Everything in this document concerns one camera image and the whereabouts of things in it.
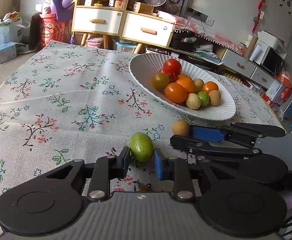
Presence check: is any wooden drawer cabinet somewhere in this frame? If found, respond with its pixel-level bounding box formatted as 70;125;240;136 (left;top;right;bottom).
71;0;174;53

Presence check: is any white cardboard box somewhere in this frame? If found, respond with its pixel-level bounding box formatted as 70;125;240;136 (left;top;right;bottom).
0;18;30;46

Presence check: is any low white drawer bench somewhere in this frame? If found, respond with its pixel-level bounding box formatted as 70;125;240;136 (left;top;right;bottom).
214;46;274;89

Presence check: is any small orange mandarin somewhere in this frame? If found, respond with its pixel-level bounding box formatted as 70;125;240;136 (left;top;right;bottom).
176;73;191;80

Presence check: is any round red tomato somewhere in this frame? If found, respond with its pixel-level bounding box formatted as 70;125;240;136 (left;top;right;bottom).
163;58;182;75

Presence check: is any lone brown kiwi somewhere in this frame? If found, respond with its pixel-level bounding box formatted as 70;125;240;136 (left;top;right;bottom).
186;93;202;110

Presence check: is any orange tomato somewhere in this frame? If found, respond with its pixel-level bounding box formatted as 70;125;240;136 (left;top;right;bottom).
164;83;188;104
202;81;219;94

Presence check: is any large orange mandarin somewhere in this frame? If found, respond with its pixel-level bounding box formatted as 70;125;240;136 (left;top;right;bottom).
176;79;196;94

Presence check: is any purple foam toy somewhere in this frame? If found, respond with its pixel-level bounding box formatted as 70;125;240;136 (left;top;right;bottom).
50;0;75;22

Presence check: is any brown kiwi front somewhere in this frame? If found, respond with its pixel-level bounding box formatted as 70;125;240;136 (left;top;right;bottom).
193;79;204;93

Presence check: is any small blue tissue box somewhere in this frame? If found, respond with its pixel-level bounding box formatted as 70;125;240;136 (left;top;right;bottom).
0;42;26;64

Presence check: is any red tomato with stem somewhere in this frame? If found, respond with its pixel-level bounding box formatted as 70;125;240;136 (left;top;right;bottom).
159;68;176;83

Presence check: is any green lime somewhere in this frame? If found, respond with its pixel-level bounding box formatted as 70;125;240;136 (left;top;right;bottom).
197;91;209;107
129;132;154;163

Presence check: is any red drum container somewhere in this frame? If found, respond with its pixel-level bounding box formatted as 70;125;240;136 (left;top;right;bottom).
39;12;66;48

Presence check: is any white ribbed plate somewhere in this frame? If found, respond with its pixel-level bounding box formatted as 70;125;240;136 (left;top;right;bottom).
128;54;236;121

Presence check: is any floral tablecloth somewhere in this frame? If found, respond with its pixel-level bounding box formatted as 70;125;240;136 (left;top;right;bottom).
0;39;287;235

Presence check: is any brown kiwi back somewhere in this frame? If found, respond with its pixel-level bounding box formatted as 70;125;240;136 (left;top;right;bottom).
171;120;190;137

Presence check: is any olive green-orange tomato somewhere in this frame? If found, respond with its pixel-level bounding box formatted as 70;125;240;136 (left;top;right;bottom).
151;73;170;90

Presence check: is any microwave oven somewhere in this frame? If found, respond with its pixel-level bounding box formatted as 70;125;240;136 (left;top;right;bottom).
253;44;285;75

